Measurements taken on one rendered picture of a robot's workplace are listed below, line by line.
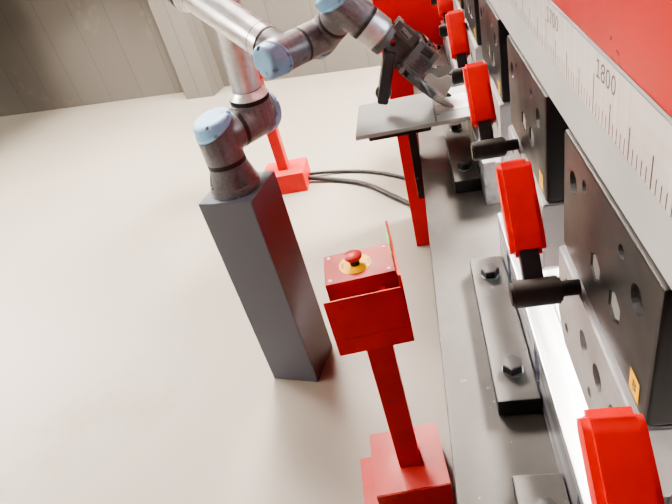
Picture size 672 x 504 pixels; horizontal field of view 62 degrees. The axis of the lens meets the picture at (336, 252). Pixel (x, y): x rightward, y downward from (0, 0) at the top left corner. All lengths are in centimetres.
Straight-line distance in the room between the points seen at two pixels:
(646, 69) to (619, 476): 15
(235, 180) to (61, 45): 498
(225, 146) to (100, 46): 465
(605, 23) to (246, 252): 152
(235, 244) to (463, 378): 106
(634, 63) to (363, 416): 175
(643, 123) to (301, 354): 179
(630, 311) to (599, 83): 11
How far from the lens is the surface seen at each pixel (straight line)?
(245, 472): 194
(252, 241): 169
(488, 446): 75
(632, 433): 23
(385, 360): 131
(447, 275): 99
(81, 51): 636
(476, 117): 54
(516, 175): 38
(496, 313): 87
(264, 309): 187
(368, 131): 126
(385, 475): 165
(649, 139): 24
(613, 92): 28
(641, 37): 24
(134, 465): 215
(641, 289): 27
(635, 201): 27
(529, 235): 37
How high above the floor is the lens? 150
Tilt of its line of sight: 34 degrees down
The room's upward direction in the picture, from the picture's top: 16 degrees counter-clockwise
